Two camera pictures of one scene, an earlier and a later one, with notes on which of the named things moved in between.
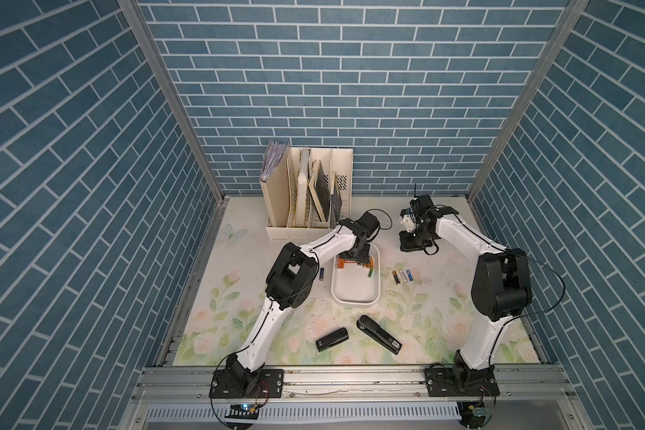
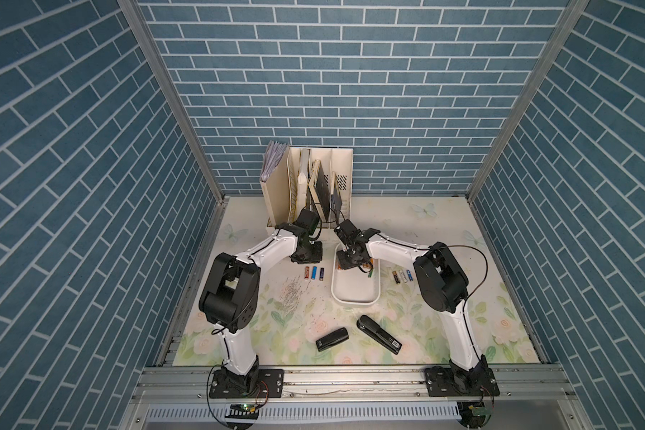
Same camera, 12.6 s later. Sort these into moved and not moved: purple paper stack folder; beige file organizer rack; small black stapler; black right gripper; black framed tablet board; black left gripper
Moved: black right gripper; black left gripper
Not moved: small black stapler; purple paper stack folder; black framed tablet board; beige file organizer rack
